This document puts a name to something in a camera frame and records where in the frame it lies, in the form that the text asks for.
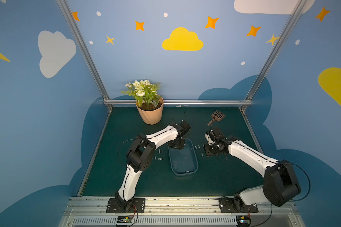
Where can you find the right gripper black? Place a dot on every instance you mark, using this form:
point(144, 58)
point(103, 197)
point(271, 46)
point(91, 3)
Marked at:
point(211, 150)

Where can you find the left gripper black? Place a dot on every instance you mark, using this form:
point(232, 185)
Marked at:
point(176, 143)

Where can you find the clear plastic storage box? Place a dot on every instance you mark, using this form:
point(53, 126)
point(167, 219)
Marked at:
point(184, 160)

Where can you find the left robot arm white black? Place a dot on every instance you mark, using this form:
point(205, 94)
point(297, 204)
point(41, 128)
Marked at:
point(139, 158)

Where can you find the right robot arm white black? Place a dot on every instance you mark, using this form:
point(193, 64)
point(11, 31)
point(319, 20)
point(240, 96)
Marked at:
point(280, 183)

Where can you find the green table mat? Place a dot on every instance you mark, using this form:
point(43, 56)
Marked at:
point(222, 175)

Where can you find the small brown slotted scoop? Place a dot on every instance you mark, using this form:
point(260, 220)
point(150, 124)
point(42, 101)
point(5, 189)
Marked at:
point(216, 116)

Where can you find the terracotta flower pot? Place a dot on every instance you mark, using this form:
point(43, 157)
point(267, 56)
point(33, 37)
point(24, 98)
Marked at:
point(152, 117)

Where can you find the aluminium back crossbar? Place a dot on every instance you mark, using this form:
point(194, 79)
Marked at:
point(183, 102)

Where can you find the white flowers green plant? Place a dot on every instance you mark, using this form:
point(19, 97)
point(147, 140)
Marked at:
point(145, 93)

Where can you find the right controller board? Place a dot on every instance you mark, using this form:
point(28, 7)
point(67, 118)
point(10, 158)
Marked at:
point(243, 221)

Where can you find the controller board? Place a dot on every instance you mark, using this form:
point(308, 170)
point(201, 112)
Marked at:
point(124, 220)
point(243, 221)

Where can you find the left controller board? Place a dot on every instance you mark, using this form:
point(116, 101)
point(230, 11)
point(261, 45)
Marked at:
point(124, 220)

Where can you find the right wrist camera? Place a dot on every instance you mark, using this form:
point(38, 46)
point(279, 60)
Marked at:
point(214, 136)

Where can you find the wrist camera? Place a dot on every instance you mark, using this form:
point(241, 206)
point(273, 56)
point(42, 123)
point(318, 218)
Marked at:
point(214, 136)
point(182, 128)

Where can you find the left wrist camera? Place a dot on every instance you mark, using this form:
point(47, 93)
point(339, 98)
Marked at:
point(182, 128)

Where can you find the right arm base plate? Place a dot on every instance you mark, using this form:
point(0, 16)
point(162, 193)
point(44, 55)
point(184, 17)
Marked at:
point(235, 205)

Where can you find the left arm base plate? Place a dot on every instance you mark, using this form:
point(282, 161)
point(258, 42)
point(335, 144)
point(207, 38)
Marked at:
point(119, 206)

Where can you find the aluminium front rail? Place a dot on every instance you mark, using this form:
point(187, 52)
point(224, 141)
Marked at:
point(90, 211)

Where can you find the left aluminium frame post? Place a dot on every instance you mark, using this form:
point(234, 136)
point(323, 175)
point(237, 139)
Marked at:
point(67, 13)

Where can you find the aluminium frame post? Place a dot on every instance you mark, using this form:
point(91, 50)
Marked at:
point(286, 31)
point(67, 13)

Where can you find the right aluminium frame post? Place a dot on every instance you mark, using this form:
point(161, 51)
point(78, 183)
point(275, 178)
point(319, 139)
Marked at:
point(286, 31)

